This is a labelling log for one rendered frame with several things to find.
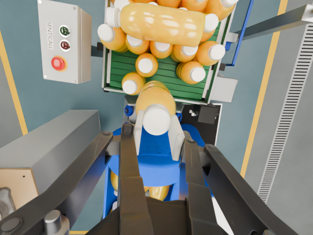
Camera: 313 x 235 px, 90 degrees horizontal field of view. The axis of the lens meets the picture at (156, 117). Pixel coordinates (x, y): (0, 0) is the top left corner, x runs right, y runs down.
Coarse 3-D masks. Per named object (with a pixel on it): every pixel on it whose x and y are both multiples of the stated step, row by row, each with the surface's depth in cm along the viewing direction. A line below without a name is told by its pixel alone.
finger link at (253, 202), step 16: (208, 144) 15; (224, 160) 13; (208, 176) 13; (224, 176) 11; (240, 176) 11; (224, 192) 11; (240, 192) 9; (224, 208) 11; (240, 208) 9; (256, 208) 8; (240, 224) 9; (256, 224) 8; (272, 224) 8
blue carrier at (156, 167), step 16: (144, 144) 50; (160, 144) 51; (112, 160) 44; (144, 160) 42; (160, 160) 43; (144, 176) 41; (160, 176) 41; (176, 176) 44; (112, 192) 67; (176, 192) 47
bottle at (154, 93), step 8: (144, 88) 31; (152, 88) 27; (160, 88) 27; (144, 96) 25; (152, 96) 24; (160, 96) 24; (168, 96) 25; (136, 104) 26; (144, 104) 24; (152, 104) 22; (160, 104) 22; (168, 104) 24; (136, 112) 26; (144, 112) 23; (168, 112) 23
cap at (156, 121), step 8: (152, 112) 21; (160, 112) 21; (144, 120) 21; (152, 120) 21; (160, 120) 21; (168, 120) 21; (144, 128) 21; (152, 128) 21; (160, 128) 21; (168, 128) 21
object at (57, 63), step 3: (54, 57) 43; (57, 57) 43; (51, 60) 43; (54, 60) 43; (57, 60) 43; (60, 60) 43; (51, 63) 43; (54, 63) 43; (57, 63) 43; (60, 63) 43; (63, 63) 43; (54, 66) 43; (57, 66) 43; (60, 66) 43; (63, 66) 43; (57, 69) 44; (60, 69) 44
